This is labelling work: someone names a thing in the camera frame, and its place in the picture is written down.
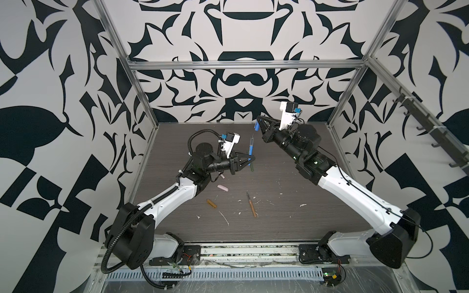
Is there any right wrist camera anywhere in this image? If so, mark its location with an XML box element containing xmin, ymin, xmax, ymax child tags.
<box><xmin>279</xmin><ymin>101</ymin><xmax>302</xmax><ymax>131</ymax></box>

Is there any white cable duct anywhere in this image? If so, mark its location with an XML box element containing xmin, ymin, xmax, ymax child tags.
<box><xmin>104</xmin><ymin>268</ymin><xmax>323</xmax><ymax>282</ymax></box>

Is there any aluminium front rail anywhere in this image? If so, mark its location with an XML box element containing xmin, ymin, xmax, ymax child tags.
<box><xmin>93</xmin><ymin>239</ymin><xmax>405</xmax><ymax>270</ymax></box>

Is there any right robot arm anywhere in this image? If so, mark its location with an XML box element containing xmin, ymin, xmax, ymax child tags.
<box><xmin>256</xmin><ymin>116</ymin><xmax>424</xmax><ymax>269</ymax></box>

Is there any wall hook rack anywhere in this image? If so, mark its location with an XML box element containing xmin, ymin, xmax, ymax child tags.
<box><xmin>393</xmin><ymin>86</ymin><xmax>469</xmax><ymax>176</ymax></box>

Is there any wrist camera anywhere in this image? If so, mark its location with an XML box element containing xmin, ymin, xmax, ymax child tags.
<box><xmin>279</xmin><ymin>101</ymin><xmax>302</xmax><ymax>131</ymax></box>
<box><xmin>221</xmin><ymin>133</ymin><xmax>240</xmax><ymax>158</ymax></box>

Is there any orange pen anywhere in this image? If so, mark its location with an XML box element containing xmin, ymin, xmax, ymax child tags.
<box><xmin>246</xmin><ymin>192</ymin><xmax>258</xmax><ymax>218</ymax></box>

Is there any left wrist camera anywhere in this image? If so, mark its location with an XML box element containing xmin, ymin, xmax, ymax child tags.
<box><xmin>221</xmin><ymin>133</ymin><xmax>240</xmax><ymax>158</ymax></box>

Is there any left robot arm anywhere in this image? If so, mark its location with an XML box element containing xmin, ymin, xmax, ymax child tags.
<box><xmin>100</xmin><ymin>129</ymin><xmax>255</xmax><ymax>289</ymax></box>

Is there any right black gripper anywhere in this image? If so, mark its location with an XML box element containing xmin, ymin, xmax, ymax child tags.
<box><xmin>260</xmin><ymin>115</ymin><xmax>305</xmax><ymax>164</ymax></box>

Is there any blue pen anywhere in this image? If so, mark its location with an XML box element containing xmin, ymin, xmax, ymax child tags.
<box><xmin>249</xmin><ymin>134</ymin><xmax>254</xmax><ymax>156</ymax></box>

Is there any pink pen cap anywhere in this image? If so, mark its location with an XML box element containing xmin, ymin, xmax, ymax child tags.
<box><xmin>217</xmin><ymin>184</ymin><xmax>229</xmax><ymax>192</ymax></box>

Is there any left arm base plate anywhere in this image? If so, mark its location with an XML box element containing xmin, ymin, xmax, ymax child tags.
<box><xmin>149</xmin><ymin>245</ymin><xmax>201</xmax><ymax>266</ymax></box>

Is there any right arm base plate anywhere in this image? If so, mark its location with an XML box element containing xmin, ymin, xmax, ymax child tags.
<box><xmin>298</xmin><ymin>244</ymin><xmax>350</xmax><ymax>264</ymax></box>

